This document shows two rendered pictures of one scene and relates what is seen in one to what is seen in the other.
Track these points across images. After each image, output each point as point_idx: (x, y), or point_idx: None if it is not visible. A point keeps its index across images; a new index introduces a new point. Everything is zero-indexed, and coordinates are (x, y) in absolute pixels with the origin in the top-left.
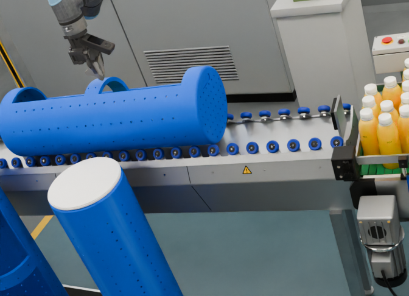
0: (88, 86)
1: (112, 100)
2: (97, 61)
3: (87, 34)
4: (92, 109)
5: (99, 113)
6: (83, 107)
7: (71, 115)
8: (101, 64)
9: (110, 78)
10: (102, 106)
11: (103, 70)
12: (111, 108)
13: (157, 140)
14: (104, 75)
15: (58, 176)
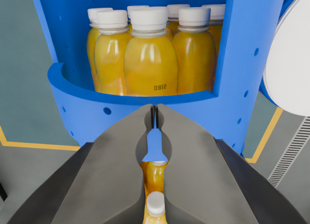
0: (165, 158)
1: (265, 3)
2: (140, 205)
3: None
4: (253, 96)
5: (265, 64)
6: (240, 132)
7: (239, 153)
8: (118, 154)
9: (91, 98)
10: (262, 56)
11: (134, 118)
12: (276, 10)
13: None
14: (149, 104)
15: (300, 114)
